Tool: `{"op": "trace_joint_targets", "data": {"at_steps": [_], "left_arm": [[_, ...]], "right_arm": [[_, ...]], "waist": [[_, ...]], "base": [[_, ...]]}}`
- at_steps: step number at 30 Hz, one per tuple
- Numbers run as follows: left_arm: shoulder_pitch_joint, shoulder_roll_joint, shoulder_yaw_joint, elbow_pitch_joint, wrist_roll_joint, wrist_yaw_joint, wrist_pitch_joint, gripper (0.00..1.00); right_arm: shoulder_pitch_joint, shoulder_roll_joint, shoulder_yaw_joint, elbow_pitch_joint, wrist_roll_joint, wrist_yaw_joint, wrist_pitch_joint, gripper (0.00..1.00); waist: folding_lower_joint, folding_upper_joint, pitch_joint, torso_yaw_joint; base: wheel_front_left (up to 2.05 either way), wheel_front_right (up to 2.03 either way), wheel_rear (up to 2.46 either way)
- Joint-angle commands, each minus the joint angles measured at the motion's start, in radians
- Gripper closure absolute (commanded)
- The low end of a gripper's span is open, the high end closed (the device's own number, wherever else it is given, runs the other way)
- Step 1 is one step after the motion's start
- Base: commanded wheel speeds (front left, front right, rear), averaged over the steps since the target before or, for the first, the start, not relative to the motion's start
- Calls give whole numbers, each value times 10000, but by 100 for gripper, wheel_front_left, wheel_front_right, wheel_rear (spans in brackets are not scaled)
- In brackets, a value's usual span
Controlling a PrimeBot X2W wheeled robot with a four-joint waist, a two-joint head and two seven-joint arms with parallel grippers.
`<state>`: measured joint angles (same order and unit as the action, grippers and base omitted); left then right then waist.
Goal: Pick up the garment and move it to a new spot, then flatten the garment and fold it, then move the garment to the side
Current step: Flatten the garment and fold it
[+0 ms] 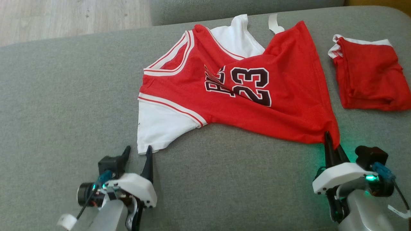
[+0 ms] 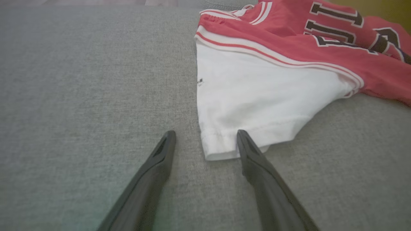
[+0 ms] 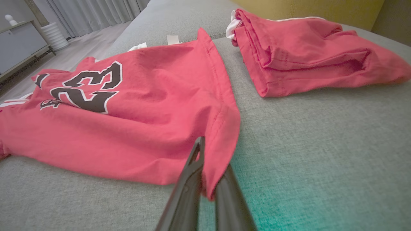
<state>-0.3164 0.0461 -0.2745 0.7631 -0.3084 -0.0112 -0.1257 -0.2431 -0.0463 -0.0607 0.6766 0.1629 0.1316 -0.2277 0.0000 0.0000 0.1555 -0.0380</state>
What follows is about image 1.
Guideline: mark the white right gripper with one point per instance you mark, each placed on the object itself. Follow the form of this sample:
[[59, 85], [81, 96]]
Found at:
[[340, 175]]

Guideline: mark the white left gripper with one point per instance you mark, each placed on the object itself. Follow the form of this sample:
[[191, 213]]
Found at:
[[136, 186]]

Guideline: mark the red white-trimmed shorts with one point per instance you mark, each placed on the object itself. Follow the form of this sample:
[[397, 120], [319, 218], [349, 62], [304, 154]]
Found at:
[[369, 77]]

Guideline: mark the red white basketball jersey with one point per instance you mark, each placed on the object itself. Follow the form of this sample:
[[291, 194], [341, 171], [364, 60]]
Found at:
[[257, 115]]

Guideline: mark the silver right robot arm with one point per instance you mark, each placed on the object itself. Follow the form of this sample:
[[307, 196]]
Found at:
[[362, 208]]

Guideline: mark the large yellow sofa back cushion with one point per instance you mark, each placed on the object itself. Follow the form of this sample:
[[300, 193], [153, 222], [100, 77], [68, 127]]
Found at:
[[385, 4]]

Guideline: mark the large grey sofa seat cushion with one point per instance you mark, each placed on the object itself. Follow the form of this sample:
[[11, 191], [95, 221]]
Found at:
[[199, 9]]

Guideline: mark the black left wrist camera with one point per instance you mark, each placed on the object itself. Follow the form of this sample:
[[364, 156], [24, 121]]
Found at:
[[110, 164]]

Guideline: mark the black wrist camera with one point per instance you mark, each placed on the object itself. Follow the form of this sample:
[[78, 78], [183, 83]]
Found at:
[[369, 155], [110, 164]]

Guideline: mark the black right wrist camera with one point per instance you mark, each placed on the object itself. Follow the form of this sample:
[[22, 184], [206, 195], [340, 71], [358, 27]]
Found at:
[[369, 155]]

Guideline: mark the teal left camera connector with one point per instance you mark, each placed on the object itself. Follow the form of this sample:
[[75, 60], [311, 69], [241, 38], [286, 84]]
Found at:
[[104, 178]]

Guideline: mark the teal camera connector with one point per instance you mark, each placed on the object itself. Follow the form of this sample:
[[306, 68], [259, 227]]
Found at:
[[104, 178], [383, 171]]

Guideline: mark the teal right camera connector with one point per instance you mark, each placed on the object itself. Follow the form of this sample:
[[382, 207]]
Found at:
[[383, 171]]

